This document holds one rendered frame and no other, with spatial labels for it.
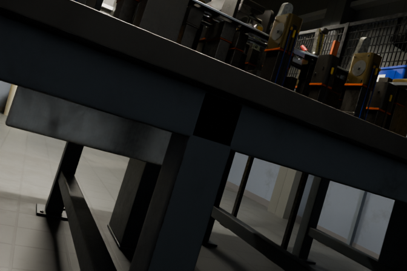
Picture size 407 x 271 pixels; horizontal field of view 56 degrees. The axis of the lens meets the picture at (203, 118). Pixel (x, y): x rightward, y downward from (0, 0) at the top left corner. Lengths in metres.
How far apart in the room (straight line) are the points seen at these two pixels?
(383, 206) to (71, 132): 3.25
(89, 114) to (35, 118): 0.10
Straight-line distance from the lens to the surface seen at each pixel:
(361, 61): 1.48
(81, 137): 0.81
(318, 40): 1.83
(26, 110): 0.80
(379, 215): 3.78
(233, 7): 1.61
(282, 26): 1.28
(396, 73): 1.95
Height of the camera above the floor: 0.59
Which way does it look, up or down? 3 degrees up
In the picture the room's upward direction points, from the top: 17 degrees clockwise
